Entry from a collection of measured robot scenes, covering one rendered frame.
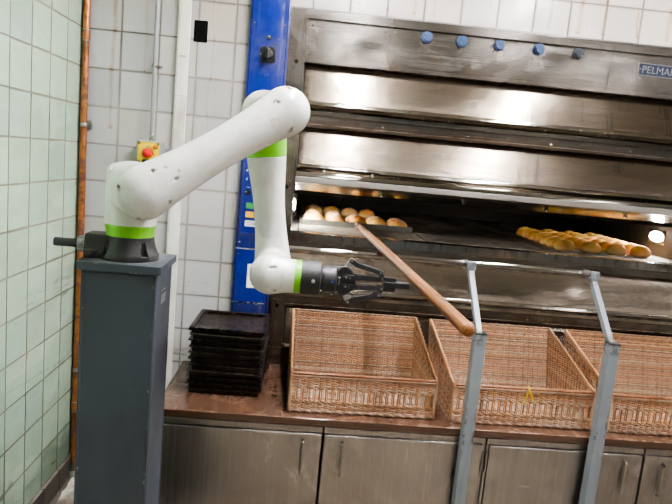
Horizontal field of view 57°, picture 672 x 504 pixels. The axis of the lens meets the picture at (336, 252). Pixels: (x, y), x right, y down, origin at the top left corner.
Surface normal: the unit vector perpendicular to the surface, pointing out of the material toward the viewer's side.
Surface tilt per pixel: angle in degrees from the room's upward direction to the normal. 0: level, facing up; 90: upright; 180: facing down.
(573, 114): 70
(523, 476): 93
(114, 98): 90
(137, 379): 90
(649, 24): 90
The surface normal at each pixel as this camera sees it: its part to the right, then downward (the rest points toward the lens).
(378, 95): 0.07, -0.19
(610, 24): 0.05, 0.15
